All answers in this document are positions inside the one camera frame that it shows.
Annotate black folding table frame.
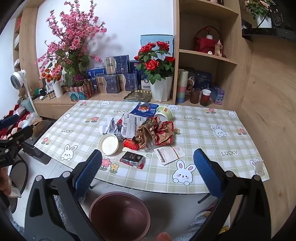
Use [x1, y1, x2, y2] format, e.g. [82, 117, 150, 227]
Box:
[197, 193, 211, 204]

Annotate pink blossom artificial tree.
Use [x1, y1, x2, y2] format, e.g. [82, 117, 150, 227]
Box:
[35, 0, 107, 87]

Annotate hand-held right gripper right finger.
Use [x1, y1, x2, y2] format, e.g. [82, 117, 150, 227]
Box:
[193, 148, 272, 241]

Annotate dark blue gift box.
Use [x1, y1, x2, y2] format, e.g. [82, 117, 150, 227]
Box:
[188, 68, 212, 91]

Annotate white round lid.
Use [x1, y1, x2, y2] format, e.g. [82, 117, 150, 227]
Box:
[98, 134, 120, 156]

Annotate small purple box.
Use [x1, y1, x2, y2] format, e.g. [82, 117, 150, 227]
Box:
[210, 86, 225, 105]

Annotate pink flower plant white pot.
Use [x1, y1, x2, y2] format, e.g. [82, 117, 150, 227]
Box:
[245, 0, 274, 29]

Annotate striped planter basket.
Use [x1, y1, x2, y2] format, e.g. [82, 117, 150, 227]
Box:
[67, 79, 96, 102]

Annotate cardboard box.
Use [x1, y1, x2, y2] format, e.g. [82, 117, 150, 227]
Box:
[30, 118, 50, 138]

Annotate brown cup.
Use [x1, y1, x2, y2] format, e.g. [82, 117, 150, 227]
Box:
[190, 89, 201, 104]

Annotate blue coffee box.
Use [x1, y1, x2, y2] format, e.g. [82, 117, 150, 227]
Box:
[129, 102, 158, 119]

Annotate green checked bunny tablecloth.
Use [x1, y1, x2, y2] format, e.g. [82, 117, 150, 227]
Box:
[34, 100, 270, 194]

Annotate small red yellow carton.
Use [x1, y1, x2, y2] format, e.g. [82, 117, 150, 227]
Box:
[123, 138, 140, 151]

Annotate white label packet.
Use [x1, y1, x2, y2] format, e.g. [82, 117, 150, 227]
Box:
[154, 145, 186, 166]

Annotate white paper cup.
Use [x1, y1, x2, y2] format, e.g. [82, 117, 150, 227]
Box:
[154, 105, 173, 121]

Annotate orange artificial flowers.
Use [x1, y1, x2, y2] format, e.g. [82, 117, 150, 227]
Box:
[40, 62, 63, 82]

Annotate blue box with white label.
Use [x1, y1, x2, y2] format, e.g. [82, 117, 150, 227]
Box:
[140, 72, 152, 91]

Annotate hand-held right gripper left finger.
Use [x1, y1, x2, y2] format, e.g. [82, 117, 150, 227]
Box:
[23, 149, 103, 241]

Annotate crumpled brown paper bag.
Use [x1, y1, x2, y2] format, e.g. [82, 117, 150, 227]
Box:
[135, 116, 174, 149]

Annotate blue gold patterned box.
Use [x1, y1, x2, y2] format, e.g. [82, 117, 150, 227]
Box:
[95, 75, 121, 94]
[105, 55, 130, 75]
[118, 74, 138, 91]

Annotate black wall shelf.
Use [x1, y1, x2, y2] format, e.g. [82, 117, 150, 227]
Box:
[242, 20, 296, 42]

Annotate glass perfume bottle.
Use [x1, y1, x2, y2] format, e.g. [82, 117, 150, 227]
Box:
[214, 40, 223, 57]

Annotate white printed plastic packaging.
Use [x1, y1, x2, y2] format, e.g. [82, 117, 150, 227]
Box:
[121, 113, 148, 138]

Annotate large light blue box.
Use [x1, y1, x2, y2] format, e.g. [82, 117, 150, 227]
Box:
[140, 35, 174, 58]

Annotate red white checked cloth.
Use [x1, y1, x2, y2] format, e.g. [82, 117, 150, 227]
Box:
[0, 104, 31, 141]

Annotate person's left hand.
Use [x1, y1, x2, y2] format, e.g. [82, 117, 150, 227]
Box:
[0, 166, 12, 197]

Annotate white paper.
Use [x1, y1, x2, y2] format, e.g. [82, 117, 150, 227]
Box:
[99, 116, 122, 135]

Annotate paper cup with dark drink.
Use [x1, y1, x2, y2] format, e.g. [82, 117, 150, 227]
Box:
[200, 89, 211, 107]

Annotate white desk fan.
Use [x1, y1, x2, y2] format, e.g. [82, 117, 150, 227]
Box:
[10, 70, 40, 117]

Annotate red gift basket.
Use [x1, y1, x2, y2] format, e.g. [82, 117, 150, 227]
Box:
[193, 26, 220, 54]

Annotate gold leaf tray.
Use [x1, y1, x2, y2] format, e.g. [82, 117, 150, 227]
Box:
[124, 90, 152, 102]

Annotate red flat box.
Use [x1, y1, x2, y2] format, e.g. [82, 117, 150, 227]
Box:
[119, 159, 144, 169]

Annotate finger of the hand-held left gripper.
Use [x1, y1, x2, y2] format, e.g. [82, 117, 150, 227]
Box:
[0, 114, 19, 129]
[0, 126, 34, 150]

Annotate row of small bottles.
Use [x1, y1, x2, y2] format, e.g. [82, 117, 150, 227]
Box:
[37, 80, 56, 100]

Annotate brown plastic bin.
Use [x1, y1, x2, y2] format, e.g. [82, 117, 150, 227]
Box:
[88, 191, 152, 241]

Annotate stack of pastel cups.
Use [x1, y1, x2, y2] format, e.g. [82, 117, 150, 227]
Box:
[175, 69, 189, 104]

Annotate red rose plant white pot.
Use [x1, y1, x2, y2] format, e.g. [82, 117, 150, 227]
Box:
[134, 41, 176, 102]

